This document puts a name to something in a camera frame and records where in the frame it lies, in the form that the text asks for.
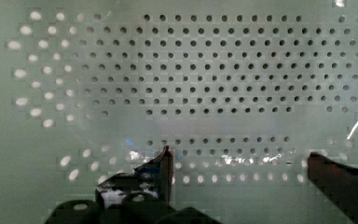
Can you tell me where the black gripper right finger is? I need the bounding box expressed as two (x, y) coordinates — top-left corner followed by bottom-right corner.
(307, 152), (358, 224)

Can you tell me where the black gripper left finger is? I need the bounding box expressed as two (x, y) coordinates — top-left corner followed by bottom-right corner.
(95, 146), (173, 207)

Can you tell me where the green oval plastic strainer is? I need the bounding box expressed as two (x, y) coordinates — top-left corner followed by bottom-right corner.
(0, 0), (358, 224)

